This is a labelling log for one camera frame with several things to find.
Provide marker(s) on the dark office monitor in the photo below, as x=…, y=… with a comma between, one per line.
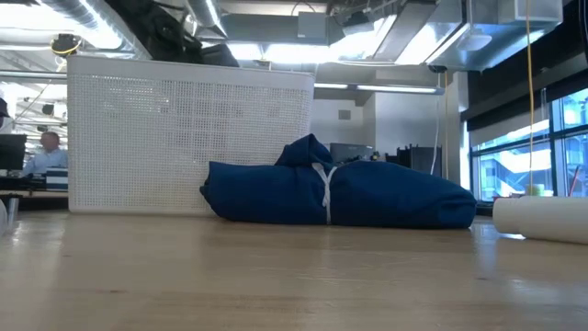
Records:
x=351, y=153

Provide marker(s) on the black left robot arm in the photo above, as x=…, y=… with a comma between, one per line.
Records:
x=156, y=27

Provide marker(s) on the white perforated plastic basket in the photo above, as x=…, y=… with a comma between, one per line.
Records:
x=161, y=138

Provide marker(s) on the long fluorescent light fixture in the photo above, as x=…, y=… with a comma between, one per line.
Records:
x=395, y=88

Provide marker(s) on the black office equipment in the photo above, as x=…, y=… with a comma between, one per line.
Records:
x=415, y=161

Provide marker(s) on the white pendant lamp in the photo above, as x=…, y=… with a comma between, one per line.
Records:
x=474, y=41

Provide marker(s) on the blue white striped box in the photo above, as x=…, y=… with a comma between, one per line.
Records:
x=56, y=179

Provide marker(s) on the wooden office desk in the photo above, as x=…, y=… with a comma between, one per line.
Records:
x=32, y=194

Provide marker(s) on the white plastic bottle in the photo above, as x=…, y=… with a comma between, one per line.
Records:
x=551, y=220

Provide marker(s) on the black computer monitor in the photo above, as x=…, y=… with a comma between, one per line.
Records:
x=11, y=151

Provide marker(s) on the person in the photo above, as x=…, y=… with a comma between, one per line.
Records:
x=48, y=158

